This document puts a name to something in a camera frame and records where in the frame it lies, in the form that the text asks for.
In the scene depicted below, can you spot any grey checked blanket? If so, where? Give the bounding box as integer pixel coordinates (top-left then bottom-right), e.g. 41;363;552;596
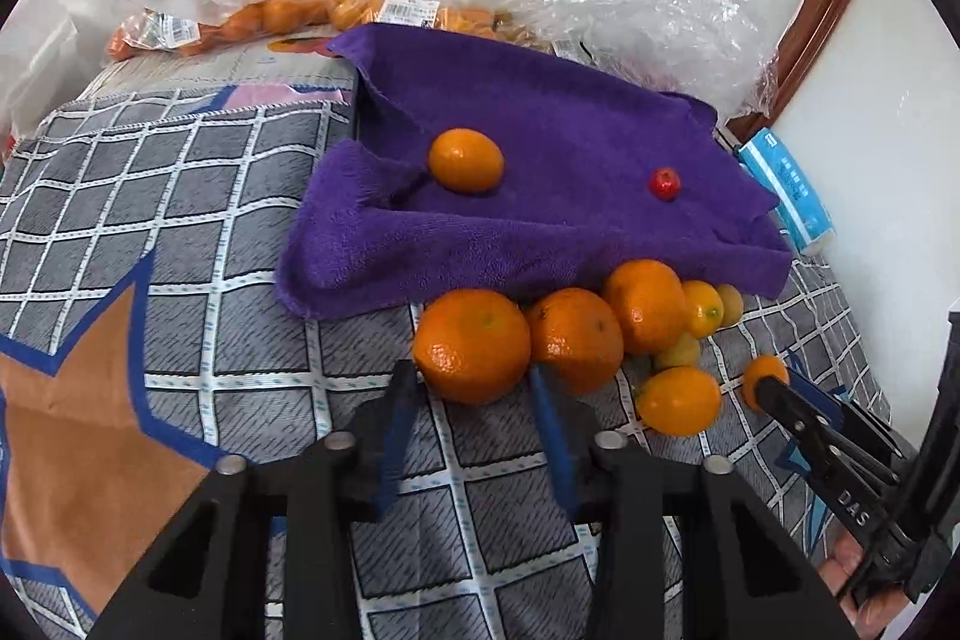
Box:
0;81;916;640

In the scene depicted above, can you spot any yellow-orange kumquat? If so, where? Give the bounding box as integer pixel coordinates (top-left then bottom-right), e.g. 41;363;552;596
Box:
681;280;725;339

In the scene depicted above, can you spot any medium orange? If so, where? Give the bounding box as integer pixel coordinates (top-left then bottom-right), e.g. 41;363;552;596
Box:
602;259;692;356
525;287;625;395

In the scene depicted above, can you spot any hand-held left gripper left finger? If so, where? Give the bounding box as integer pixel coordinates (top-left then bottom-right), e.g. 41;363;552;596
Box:
90;359;421;640

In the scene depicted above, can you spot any greenish-brown kumquat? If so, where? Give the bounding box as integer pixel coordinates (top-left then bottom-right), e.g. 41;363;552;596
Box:
714;284;745;327

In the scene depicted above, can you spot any pile of bagged kumquats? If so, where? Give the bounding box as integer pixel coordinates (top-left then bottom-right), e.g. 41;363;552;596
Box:
330;0;541;45

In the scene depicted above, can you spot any person's right hand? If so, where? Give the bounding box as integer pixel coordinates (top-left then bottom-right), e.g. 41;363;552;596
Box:
817;526;902;639

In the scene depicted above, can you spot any brown wooden door frame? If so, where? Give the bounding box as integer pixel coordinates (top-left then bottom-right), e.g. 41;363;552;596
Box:
724;0;878;139

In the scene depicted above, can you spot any yellow-green kumquat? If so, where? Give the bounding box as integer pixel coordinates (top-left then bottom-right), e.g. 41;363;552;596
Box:
651;334;702;372

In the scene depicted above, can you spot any pile of bagged tangerines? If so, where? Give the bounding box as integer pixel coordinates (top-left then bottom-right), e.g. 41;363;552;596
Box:
105;0;331;60

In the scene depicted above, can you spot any small tangerine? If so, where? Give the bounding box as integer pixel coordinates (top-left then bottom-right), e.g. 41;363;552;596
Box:
429;128;505;193

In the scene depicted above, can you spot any purple towel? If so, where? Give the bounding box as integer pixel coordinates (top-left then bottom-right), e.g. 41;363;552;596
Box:
274;23;794;320

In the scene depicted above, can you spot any oval orange kumquat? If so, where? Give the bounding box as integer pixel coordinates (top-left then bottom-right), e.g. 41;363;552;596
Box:
634;366;722;437

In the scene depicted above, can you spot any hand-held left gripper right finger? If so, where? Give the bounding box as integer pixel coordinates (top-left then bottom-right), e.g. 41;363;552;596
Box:
529;364;860;640

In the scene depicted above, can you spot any blue tissue pack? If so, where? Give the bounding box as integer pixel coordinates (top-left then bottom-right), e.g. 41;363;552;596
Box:
736;128;836;255

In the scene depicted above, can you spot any crumpled clear plastic bag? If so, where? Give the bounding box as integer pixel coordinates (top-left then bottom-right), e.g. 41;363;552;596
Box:
525;0;781;120

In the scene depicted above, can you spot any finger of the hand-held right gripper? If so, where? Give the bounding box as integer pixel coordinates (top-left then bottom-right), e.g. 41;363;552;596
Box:
786;368;914;474
754;376;902;541

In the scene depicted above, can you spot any large orange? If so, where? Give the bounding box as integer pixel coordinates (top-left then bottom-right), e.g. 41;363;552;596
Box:
412;289;532;406

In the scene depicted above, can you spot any small orange kumquat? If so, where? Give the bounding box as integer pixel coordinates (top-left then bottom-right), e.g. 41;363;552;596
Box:
742;355;790;412

